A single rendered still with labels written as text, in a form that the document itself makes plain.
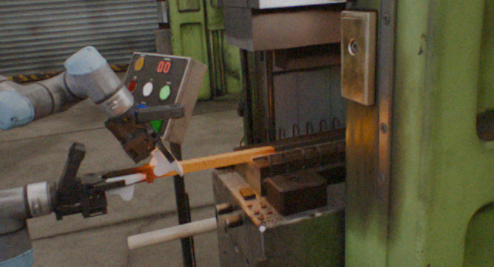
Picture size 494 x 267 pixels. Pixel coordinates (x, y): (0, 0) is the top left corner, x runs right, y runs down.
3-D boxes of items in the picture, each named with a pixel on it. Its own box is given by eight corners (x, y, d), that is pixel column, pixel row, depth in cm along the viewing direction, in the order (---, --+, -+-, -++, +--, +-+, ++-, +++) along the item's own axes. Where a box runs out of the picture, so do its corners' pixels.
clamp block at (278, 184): (282, 217, 104) (280, 190, 102) (266, 202, 112) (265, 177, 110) (329, 206, 108) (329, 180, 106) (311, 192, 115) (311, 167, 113)
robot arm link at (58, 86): (15, 92, 101) (47, 73, 96) (51, 82, 111) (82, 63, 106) (32, 125, 102) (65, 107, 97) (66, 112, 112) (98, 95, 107)
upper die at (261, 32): (253, 52, 104) (251, 8, 101) (225, 43, 122) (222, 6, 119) (407, 35, 117) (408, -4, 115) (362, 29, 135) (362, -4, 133)
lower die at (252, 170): (261, 196, 115) (259, 163, 112) (234, 169, 133) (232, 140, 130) (401, 165, 128) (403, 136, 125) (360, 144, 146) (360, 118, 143)
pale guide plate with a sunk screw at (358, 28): (366, 106, 87) (367, 13, 82) (340, 96, 95) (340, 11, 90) (375, 104, 88) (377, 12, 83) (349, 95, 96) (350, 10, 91)
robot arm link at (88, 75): (71, 54, 104) (98, 38, 100) (102, 92, 108) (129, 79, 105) (53, 70, 97) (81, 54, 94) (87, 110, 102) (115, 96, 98)
